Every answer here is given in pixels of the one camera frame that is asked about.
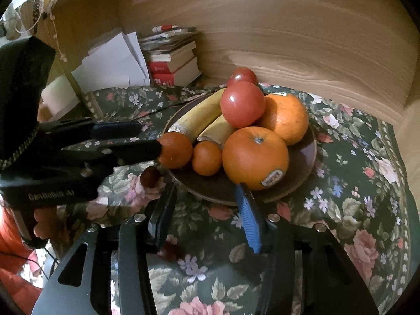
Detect white folded papers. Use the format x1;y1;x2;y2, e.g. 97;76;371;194
71;28;151;94

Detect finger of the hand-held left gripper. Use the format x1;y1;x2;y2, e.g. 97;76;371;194
60;139;165;165
39;120;142;145

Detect brown round plate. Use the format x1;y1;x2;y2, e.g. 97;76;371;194
162;90;317;206

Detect stack of books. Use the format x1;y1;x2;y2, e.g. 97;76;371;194
139;26;202;87

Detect floral tablecloth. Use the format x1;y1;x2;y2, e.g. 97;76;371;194
33;82;412;315

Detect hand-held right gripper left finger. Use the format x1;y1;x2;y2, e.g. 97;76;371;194
31;185;179;315

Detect dark dotted headband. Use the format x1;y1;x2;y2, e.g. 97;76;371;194
28;0;45;17

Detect small tangerine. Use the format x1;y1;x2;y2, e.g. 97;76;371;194
191;140;224;176
158;131;193;169

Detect dark red tomato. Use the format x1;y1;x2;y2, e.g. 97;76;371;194
227;67;259;87

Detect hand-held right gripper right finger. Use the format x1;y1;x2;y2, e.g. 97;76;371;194
234;184;379;315

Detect long banana piece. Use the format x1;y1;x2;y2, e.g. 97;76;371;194
168;88;227;138

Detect person's orange clothing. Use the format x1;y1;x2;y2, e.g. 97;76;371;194
0;200;50;306

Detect short banana piece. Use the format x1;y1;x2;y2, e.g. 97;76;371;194
197;115;235;145

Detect large orange side sticker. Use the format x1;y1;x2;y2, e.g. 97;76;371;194
222;126;290;191

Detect large orange top sticker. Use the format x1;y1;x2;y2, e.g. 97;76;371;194
256;92;309;145

